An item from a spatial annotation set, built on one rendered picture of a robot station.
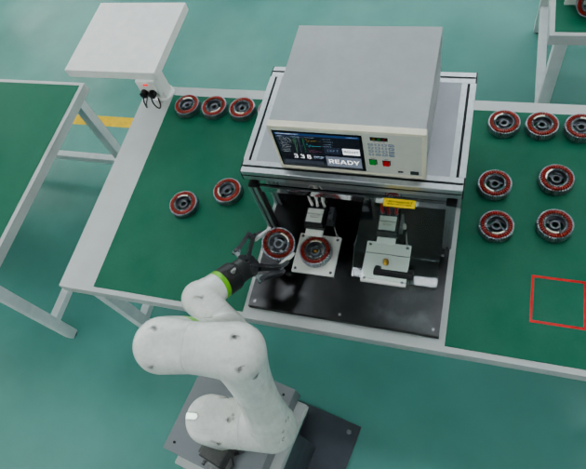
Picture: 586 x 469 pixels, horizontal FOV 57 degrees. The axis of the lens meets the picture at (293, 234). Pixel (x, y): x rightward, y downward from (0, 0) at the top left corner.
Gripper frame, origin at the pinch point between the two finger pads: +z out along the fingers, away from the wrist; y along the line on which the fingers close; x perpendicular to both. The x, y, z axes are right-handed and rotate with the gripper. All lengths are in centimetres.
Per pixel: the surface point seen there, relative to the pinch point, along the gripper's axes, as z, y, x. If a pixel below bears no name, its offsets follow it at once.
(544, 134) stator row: 86, -34, -46
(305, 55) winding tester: 18, 30, -50
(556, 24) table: 135, -6, -59
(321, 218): 11.9, -3.9, -11.7
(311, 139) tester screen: 1.4, 9.1, -42.8
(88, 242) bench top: -28, 58, 53
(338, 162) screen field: 8.5, 0.9, -37.3
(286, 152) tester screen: 1.2, 13.9, -32.3
